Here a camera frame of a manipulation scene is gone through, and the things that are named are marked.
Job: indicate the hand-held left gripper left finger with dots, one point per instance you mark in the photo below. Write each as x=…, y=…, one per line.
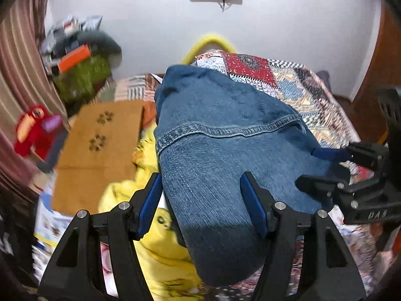
x=149, y=199

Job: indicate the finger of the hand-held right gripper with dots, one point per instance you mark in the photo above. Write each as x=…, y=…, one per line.
x=332, y=155
x=319, y=185

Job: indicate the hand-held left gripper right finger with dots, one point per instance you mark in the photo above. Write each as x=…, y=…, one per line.
x=252, y=200

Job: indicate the blue denim jacket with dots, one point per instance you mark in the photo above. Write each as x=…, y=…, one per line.
x=219, y=163

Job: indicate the yellow printed garment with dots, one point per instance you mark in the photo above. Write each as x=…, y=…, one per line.
x=163, y=257

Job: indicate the brown cardboard box, paw prints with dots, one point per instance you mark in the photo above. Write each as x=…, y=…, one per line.
x=97, y=160

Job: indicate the patchwork printed bedspread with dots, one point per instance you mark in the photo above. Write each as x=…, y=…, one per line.
x=300, y=87

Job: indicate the dark pillow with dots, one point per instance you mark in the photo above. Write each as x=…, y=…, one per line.
x=324, y=80

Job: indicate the wooden door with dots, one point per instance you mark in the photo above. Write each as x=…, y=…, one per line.
x=376, y=78

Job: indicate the red plush toy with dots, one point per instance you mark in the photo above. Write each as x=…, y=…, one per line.
x=34, y=131

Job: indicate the orange box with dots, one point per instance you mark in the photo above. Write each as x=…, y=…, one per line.
x=73, y=58

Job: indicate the dark green cushion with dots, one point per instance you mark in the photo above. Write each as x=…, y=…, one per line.
x=100, y=42

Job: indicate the yellow hoop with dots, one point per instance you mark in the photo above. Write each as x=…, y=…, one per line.
x=213, y=37

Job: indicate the striped curtain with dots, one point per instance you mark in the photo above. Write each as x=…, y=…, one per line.
x=22, y=69

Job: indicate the pile of boxes and papers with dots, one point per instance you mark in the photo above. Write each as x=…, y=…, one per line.
x=62, y=33

